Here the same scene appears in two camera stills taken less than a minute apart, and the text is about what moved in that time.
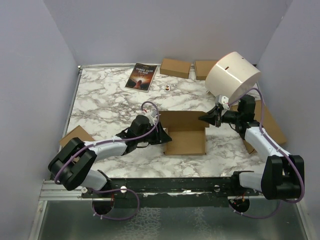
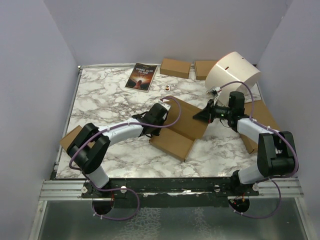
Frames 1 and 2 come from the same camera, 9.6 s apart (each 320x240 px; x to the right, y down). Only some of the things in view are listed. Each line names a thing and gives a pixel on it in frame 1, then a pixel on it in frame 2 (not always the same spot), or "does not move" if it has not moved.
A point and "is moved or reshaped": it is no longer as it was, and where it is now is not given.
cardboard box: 202,68 does not move
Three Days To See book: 141,77 does not move
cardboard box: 186,131 is moved or reshaped
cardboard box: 269,126 does not move
